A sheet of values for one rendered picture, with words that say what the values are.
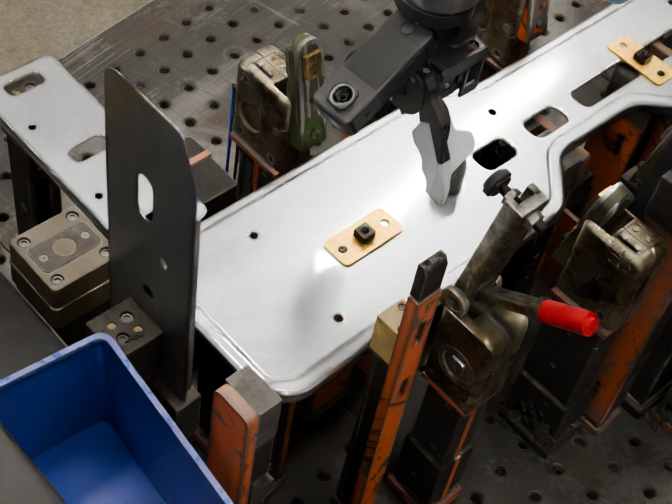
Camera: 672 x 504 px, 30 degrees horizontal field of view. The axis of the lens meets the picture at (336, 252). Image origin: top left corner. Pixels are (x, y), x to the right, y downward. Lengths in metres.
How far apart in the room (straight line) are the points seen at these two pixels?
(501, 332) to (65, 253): 0.41
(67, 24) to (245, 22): 1.09
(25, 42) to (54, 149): 1.61
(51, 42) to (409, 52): 1.94
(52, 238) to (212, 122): 0.65
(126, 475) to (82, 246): 0.23
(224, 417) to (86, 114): 0.53
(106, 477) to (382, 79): 0.41
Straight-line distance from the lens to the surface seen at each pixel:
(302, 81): 1.34
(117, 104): 0.97
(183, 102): 1.83
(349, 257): 1.28
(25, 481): 0.51
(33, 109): 1.40
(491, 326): 1.19
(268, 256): 1.27
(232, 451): 0.98
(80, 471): 1.09
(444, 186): 1.16
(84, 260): 1.19
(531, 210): 1.07
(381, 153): 1.38
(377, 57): 1.08
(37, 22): 3.01
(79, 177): 1.33
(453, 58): 1.13
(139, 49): 1.91
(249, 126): 1.44
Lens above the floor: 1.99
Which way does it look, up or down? 51 degrees down
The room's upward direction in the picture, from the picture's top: 11 degrees clockwise
